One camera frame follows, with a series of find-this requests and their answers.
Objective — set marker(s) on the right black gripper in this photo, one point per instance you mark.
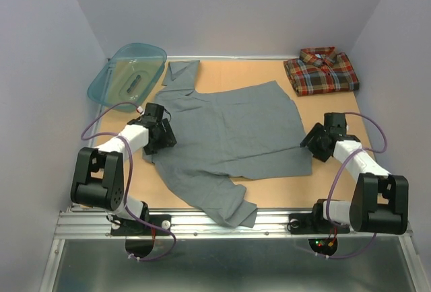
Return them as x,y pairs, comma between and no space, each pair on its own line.
310,141

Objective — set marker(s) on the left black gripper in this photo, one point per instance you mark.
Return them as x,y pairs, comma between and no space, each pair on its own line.
168,138

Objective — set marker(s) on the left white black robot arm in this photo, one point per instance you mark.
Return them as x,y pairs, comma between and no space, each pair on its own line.
102,174

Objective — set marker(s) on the grey long sleeve shirt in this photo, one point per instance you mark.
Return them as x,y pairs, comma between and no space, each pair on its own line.
253,132

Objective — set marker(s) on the teal transparent plastic bin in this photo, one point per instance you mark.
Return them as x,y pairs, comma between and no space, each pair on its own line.
129,76

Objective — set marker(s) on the folded plaid flannel shirt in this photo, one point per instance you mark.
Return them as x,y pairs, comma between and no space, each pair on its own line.
321,70

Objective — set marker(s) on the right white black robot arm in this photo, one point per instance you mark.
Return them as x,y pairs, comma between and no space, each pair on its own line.
380,199

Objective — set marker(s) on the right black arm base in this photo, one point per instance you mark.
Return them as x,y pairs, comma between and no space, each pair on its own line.
316,222

